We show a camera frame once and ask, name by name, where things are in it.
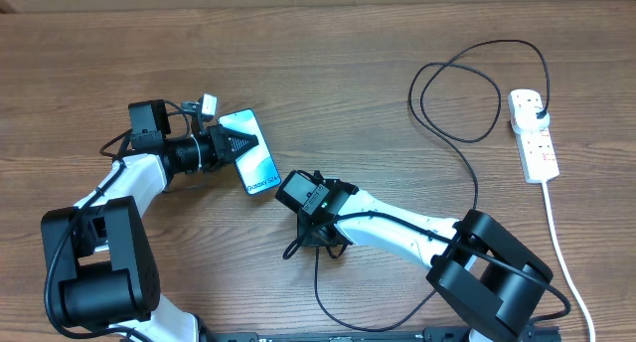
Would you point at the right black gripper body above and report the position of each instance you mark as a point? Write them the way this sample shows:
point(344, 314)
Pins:
point(311, 239)

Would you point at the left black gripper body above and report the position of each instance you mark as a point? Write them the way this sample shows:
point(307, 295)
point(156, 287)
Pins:
point(212, 148)

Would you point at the Samsung Galaxy smartphone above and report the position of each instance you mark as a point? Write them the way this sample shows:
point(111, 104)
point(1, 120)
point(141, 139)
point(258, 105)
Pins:
point(256, 167)

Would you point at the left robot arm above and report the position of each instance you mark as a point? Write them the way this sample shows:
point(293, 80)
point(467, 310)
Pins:
point(102, 276)

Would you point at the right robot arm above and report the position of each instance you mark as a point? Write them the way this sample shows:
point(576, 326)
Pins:
point(489, 278)

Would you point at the white charger plug adapter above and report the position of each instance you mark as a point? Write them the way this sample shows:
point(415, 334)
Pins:
point(524, 120)

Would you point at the white power strip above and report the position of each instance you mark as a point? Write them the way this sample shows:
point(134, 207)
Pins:
point(536, 150)

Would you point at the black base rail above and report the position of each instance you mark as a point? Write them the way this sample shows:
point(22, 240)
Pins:
point(428, 334)

